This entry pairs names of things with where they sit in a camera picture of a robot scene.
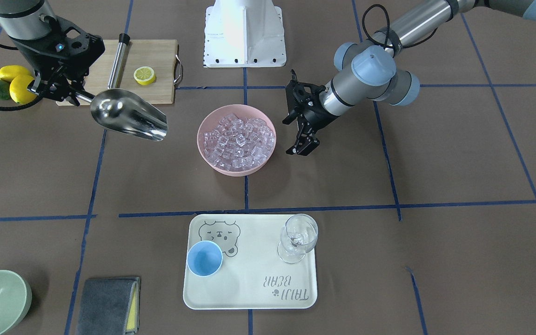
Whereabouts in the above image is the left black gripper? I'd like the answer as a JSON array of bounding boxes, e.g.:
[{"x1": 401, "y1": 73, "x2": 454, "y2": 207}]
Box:
[{"x1": 281, "y1": 70, "x2": 338, "y2": 156}]

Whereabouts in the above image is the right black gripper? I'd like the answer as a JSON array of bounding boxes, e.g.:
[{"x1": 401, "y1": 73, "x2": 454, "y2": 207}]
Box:
[{"x1": 12, "y1": 15, "x2": 106, "y2": 107}]

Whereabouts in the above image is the metal ice scoop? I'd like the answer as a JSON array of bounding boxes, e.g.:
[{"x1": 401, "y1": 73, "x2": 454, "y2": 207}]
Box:
[{"x1": 76, "y1": 88, "x2": 168, "y2": 141}]

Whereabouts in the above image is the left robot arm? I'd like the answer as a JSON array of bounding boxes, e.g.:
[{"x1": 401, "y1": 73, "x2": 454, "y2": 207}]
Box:
[{"x1": 283, "y1": 0, "x2": 536, "y2": 155}]

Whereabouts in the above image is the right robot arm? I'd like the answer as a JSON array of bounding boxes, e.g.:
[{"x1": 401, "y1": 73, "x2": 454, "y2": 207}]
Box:
[{"x1": 0, "y1": 0, "x2": 106, "y2": 106}]

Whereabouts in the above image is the pink bowl of ice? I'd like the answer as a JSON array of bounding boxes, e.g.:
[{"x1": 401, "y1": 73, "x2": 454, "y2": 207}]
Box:
[{"x1": 196, "y1": 104, "x2": 276, "y2": 177}]

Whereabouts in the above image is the light blue cup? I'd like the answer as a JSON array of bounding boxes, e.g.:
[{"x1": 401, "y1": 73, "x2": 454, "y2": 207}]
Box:
[{"x1": 186, "y1": 241, "x2": 223, "y2": 277}]

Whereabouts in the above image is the yellow lemon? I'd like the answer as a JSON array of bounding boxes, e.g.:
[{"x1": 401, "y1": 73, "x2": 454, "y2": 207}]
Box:
[
  {"x1": 0, "y1": 64, "x2": 32, "y2": 83},
  {"x1": 9, "y1": 74, "x2": 37, "y2": 105}
]

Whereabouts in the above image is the metal cylinder tool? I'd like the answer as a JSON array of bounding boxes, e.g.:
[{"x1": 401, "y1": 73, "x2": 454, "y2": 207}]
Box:
[{"x1": 107, "y1": 33, "x2": 131, "y2": 89}]

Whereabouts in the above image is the half lemon slice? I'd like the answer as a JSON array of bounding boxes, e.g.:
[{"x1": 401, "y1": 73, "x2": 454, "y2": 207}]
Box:
[{"x1": 133, "y1": 66, "x2": 157, "y2": 86}]

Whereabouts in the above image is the clear wine glass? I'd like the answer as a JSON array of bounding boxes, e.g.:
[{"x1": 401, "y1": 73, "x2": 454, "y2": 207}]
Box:
[{"x1": 277, "y1": 214, "x2": 319, "y2": 264}]

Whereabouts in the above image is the wooden cutting board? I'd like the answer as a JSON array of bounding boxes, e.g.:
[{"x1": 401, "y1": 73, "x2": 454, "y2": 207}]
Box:
[{"x1": 57, "y1": 39, "x2": 184, "y2": 107}]

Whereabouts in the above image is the cream serving tray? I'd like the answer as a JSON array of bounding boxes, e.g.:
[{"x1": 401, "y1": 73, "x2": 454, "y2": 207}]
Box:
[{"x1": 183, "y1": 214, "x2": 318, "y2": 310}]

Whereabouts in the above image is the grey folded cloth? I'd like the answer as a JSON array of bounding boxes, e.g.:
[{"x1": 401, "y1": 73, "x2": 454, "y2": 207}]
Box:
[{"x1": 76, "y1": 276, "x2": 141, "y2": 335}]

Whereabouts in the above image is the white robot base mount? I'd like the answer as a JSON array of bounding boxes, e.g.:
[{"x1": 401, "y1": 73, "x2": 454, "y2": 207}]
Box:
[{"x1": 203, "y1": 0, "x2": 287, "y2": 68}]

